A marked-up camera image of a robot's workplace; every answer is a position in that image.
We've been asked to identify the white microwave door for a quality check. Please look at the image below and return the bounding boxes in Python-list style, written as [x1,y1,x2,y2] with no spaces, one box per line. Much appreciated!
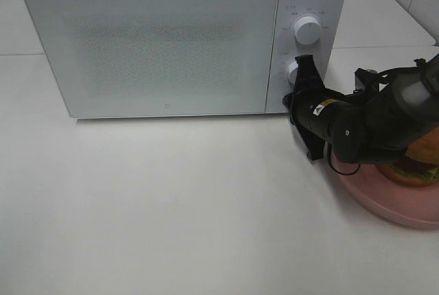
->
[25,0,277,119]

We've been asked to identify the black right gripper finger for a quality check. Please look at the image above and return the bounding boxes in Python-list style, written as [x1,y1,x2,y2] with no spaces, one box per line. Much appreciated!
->
[294,54,324,91]
[282,93,294,107]

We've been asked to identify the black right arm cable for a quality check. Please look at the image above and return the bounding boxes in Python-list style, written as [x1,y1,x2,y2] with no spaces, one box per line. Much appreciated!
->
[325,149,361,176]

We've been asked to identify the white microwave oven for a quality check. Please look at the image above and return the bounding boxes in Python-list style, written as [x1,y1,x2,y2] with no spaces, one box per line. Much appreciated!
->
[20,0,348,124]

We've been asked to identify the pink round plate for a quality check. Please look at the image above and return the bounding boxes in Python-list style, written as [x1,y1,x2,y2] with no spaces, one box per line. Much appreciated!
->
[331,154,438,229]

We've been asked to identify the burger with sesame bun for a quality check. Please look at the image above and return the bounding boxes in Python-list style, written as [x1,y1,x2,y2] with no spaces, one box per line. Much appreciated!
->
[375,128,439,187]

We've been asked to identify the upper white microwave knob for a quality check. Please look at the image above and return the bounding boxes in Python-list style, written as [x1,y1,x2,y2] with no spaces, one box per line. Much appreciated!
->
[292,14,322,45]

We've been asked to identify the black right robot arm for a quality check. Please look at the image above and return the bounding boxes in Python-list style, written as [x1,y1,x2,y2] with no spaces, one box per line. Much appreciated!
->
[283,55,438,164]

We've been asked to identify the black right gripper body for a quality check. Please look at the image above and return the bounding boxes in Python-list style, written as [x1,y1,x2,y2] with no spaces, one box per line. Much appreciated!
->
[289,85,345,161]

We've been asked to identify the lower white microwave knob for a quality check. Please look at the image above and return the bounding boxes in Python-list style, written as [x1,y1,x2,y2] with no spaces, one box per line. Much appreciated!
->
[287,61,298,85]

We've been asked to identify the white microwave knob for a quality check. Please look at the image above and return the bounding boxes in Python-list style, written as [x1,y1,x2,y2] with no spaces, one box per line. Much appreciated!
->
[287,61,298,85]
[292,14,322,45]

